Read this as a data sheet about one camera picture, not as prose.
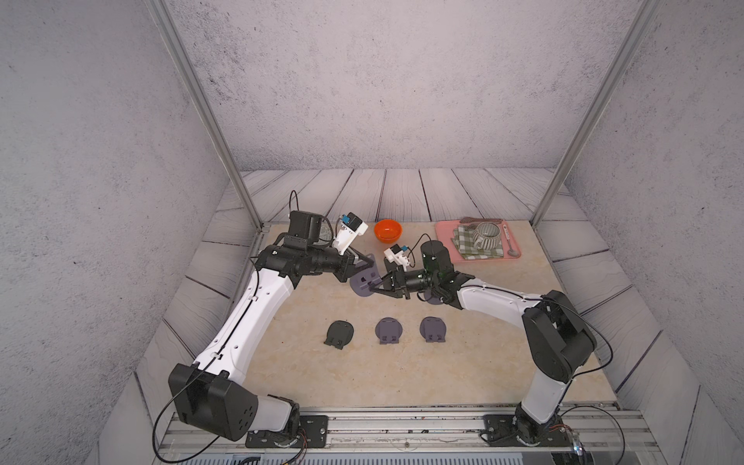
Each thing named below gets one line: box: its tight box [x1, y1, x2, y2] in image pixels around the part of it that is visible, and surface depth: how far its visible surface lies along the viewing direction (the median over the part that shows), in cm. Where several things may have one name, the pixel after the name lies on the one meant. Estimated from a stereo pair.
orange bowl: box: [373, 218, 403, 245], surface depth 116 cm
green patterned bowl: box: [312, 218, 334, 247], surface depth 63 cm
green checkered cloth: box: [451, 223, 504, 261], surface depth 113 cm
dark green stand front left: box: [323, 319, 355, 350], surface depth 92 cm
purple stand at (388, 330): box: [374, 316, 403, 345], surface depth 93 cm
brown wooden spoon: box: [459, 217, 503, 224], surface depth 125 cm
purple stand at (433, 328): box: [419, 315, 447, 343], surface depth 93 cm
